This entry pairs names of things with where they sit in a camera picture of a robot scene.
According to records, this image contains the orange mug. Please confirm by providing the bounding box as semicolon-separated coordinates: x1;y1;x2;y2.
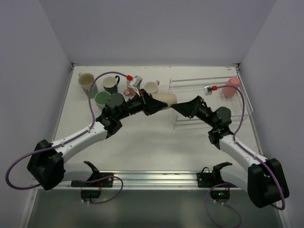
123;87;134;96

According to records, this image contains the pink mug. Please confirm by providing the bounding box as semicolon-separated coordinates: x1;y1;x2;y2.
144;80;160;94

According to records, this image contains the beige cup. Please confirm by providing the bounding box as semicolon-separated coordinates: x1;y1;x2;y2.
151;93;177;110

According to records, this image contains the coral pink cup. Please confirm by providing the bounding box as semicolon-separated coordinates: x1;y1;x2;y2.
222;76;240;98

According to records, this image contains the dark green mug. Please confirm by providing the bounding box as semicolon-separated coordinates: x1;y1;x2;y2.
102;75;120;94

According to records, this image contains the light green cup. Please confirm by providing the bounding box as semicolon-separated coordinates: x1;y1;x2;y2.
94;91;111;110

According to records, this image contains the cream and mint floral mug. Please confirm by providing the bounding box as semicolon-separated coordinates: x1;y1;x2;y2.
78;73;98;99

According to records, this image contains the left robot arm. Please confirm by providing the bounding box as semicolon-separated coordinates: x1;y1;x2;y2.
27;89;176;190

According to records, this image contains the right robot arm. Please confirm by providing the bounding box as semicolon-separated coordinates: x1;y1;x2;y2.
171;96;289;210

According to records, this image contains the right black control box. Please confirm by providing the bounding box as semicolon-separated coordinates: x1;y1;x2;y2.
209;189;230;203

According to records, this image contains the black control box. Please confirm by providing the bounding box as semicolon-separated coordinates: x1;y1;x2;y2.
80;189;101;202
209;189;230;203

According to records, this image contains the left black control box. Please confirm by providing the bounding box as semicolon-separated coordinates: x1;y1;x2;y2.
80;189;101;202

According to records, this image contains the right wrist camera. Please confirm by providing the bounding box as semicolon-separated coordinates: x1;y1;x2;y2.
203;85;218;95

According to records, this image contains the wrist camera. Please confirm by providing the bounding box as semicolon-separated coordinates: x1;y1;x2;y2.
203;85;218;95
129;76;143;89

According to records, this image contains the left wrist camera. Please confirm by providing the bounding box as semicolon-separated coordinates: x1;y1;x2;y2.
129;76;143;89

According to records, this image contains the clear wire dish rack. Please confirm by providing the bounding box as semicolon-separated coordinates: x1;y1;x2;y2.
169;72;253;130

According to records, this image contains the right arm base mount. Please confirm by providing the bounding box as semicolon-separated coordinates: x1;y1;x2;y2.
196;162;232;188

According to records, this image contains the aluminium mounting rail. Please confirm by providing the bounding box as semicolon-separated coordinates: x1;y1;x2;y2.
40;166;248;191

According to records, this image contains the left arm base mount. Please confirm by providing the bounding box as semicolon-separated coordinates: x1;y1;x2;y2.
71;161;114;188

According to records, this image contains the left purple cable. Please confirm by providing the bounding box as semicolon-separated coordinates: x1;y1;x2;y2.
5;71;124;205

